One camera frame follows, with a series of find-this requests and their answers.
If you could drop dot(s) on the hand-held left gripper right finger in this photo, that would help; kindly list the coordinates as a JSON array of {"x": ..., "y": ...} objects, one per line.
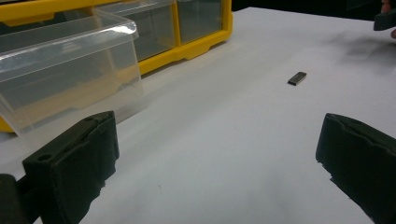
[{"x": 361, "y": 161}]

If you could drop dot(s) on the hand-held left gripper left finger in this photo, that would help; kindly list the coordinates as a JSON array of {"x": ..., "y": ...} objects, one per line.
[{"x": 71, "y": 168}]

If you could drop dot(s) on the clear plastic drawer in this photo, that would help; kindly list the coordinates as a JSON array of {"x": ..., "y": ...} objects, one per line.
[{"x": 62, "y": 74}]

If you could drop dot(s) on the small metal flash drive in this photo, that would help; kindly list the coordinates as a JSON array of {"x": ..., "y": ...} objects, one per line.
[{"x": 297, "y": 78}]

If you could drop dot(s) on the yellow drawer cabinet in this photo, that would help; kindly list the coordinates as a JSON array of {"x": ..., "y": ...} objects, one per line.
[{"x": 190, "y": 46}]

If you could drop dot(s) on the clear closed drawer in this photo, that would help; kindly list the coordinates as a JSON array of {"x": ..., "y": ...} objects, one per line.
[
  {"x": 149, "y": 29},
  {"x": 200, "y": 19}
]

